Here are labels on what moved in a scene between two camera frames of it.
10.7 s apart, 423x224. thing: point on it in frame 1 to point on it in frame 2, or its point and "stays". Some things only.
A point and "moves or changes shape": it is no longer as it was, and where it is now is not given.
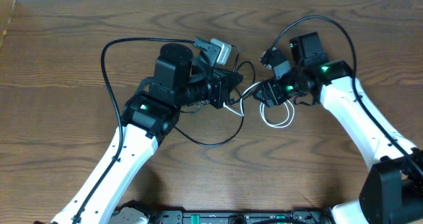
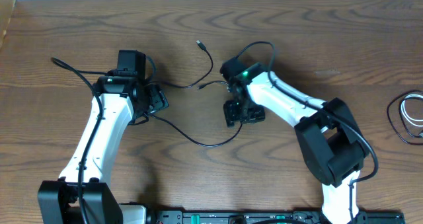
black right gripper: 271,92 to 230,116
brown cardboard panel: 7,3 stays
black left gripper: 223,82 to 159,99
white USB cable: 277,125 moves or changes shape
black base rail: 277,217 stays
